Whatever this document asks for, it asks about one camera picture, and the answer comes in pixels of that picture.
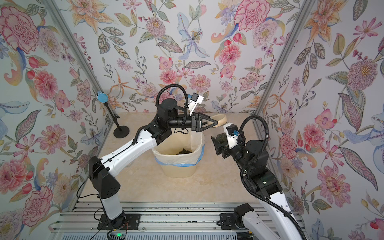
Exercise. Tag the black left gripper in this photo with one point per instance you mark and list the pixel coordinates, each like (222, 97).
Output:
(195, 123)

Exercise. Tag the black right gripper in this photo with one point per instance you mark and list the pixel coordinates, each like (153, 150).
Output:
(223, 150)

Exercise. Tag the cream trash bin with liner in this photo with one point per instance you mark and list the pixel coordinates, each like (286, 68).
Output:
(180, 153)

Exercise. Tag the beige lid tea jar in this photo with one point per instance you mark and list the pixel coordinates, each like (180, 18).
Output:
(221, 138)

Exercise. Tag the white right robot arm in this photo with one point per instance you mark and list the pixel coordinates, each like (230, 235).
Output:
(251, 157)

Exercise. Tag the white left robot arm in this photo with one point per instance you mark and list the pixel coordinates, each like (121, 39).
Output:
(169, 116)

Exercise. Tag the black round-base stand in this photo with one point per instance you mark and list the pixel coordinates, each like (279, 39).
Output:
(120, 130)

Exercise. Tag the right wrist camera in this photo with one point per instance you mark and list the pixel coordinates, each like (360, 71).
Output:
(232, 133)

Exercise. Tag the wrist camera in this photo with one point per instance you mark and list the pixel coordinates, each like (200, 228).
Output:
(232, 133)
(194, 100)

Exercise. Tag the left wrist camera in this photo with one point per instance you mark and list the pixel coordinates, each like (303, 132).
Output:
(194, 100)

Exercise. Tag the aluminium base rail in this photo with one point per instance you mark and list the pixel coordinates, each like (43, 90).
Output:
(183, 221)

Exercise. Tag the aluminium corner post right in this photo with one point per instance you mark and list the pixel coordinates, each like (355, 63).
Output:
(303, 13)

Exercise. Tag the aluminium corner post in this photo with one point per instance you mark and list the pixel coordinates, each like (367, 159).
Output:
(68, 36)
(303, 13)

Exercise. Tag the aluminium corner post left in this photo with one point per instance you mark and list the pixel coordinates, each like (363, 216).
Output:
(68, 36)

